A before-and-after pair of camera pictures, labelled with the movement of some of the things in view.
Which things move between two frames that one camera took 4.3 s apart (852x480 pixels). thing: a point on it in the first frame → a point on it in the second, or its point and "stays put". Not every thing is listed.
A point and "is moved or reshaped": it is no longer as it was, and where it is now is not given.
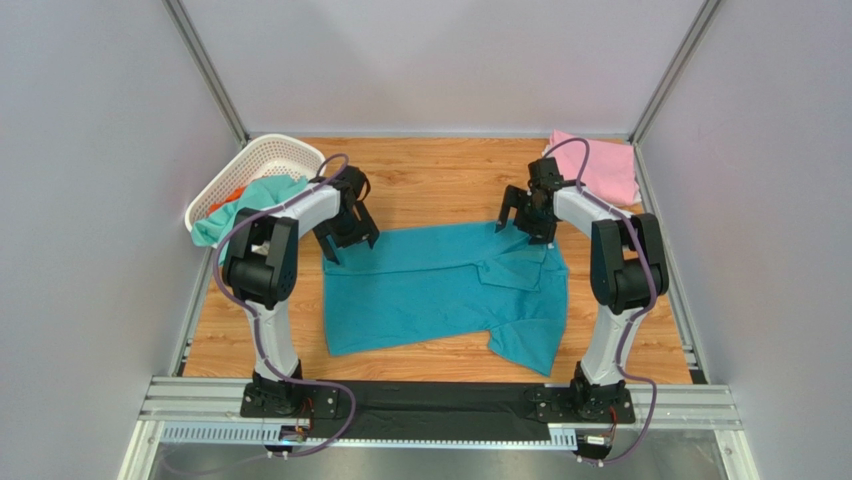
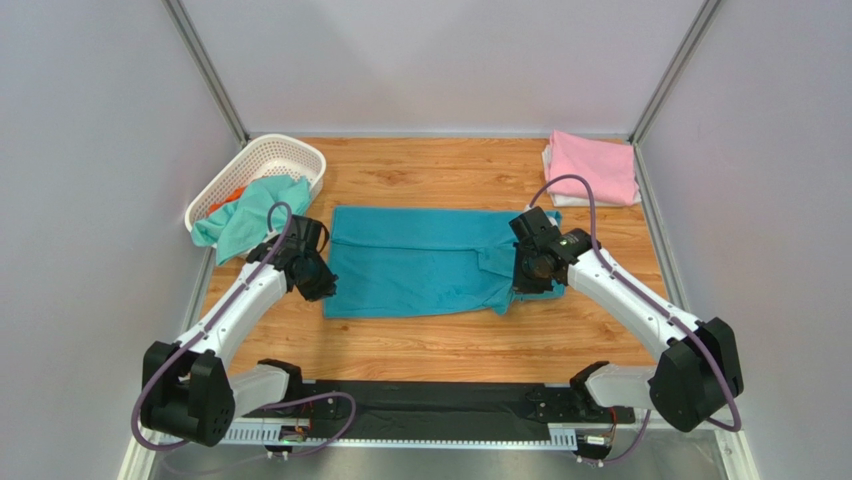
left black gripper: x=365 y=228 → x=326 y=285
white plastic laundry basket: x=259 y=158 stays put
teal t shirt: x=436 y=281 is moved or reshaped
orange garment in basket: x=233 y=196 stays put
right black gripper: x=521 y=217 → x=529 y=277
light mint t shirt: x=262 y=193 stays put
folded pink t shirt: x=608 y=172 stays put
